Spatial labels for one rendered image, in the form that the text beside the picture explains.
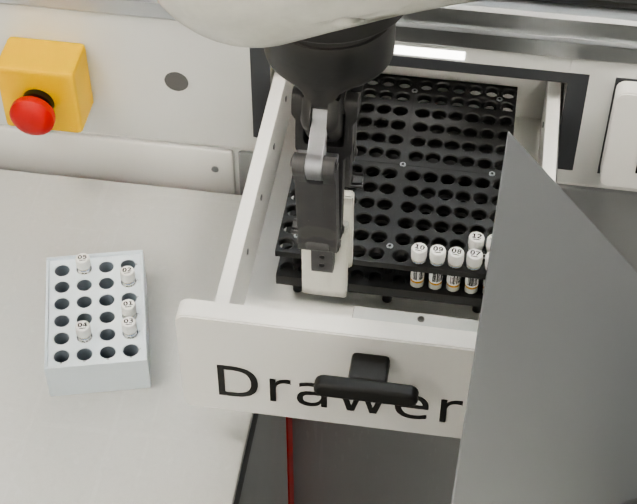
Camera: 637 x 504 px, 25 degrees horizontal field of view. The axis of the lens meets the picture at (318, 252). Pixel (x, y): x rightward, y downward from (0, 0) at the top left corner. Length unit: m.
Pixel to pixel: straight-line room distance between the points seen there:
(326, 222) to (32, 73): 0.49
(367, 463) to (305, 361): 0.66
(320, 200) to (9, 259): 0.54
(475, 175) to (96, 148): 0.39
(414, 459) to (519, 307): 0.90
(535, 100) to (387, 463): 0.56
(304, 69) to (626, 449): 0.29
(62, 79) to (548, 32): 0.42
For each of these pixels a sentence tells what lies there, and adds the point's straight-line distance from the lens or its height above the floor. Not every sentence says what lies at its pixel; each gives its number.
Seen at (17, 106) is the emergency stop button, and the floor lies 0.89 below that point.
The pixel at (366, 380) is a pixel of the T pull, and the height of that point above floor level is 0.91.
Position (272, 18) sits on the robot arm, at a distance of 0.60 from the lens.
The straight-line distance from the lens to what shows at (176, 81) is 1.32.
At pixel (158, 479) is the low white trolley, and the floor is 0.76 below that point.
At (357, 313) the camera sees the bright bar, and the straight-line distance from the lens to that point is 1.16.
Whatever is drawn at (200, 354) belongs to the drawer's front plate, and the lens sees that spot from 1.09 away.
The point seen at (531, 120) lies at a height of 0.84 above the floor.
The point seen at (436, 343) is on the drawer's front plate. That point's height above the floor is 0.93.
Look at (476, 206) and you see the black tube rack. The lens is 1.18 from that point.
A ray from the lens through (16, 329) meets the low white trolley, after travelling 1.29.
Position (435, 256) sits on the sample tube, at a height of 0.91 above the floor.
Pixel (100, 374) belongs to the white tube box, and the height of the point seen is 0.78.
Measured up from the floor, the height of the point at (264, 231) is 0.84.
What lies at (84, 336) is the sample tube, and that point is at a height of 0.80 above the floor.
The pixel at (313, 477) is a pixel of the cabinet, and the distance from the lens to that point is 1.77.
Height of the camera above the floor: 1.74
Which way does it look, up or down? 48 degrees down
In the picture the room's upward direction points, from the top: straight up
